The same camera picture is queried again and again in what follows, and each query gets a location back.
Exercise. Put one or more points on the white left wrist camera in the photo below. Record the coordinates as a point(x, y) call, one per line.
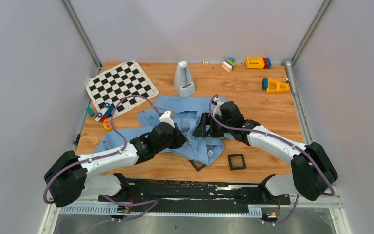
point(167, 117)

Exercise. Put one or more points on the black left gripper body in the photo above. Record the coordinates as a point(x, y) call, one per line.
point(169, 144)

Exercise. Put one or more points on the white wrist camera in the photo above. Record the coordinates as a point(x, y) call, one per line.
point(217, 104)
point(167, 117)

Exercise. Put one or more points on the white green blue blocks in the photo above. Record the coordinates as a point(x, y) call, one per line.
point(229, 64)

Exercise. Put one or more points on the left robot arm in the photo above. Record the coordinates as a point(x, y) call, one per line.
point(70, 176)

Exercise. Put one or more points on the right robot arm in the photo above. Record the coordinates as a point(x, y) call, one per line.
point(312, 173)

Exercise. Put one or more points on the left black square frame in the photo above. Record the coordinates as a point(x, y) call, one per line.
point(197, 165)

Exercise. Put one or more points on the teal small block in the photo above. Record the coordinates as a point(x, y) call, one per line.
point(90, 112)

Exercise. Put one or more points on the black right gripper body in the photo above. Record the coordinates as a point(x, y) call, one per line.
point(220, 119)

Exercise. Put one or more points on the right black square frame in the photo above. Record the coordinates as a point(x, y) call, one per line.
point(236, 162)

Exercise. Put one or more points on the white metronome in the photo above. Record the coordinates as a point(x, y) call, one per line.
point(183, 82)

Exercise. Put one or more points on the light blue shirt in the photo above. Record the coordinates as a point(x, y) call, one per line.
point(187, 115)

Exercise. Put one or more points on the yellow round toy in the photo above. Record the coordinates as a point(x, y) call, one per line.
point(107, 124)

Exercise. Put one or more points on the grey pipe in corner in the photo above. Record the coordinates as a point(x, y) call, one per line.
point(290, 74)

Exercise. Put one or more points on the black square frame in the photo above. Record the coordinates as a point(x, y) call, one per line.
point(197, 165)
point(236, 162)

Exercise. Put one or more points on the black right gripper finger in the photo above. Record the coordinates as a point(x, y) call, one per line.
point(201, 130)
point(205, 118)

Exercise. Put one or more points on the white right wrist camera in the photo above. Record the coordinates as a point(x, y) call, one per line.
point(217, 104)

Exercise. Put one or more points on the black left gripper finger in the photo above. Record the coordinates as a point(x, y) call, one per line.
point(178, 134)
point(179, 142)

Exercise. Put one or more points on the yellow blue toy wedge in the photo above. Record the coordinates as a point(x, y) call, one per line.
point(274, 86)

